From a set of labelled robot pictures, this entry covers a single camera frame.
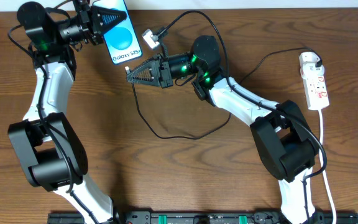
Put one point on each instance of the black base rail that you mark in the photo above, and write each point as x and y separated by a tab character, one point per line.
145	217

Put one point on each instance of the white power strip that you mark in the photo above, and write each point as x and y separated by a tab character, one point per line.
312	73

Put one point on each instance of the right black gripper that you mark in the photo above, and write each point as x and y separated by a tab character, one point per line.
165	72

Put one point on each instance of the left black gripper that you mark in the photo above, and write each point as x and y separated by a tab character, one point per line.
92	26

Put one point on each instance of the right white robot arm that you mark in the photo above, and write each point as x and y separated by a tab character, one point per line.
288	149

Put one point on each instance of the blue Galaxy smartphone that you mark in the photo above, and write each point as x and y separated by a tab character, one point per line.
121	40

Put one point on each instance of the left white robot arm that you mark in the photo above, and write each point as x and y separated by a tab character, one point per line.
49	151

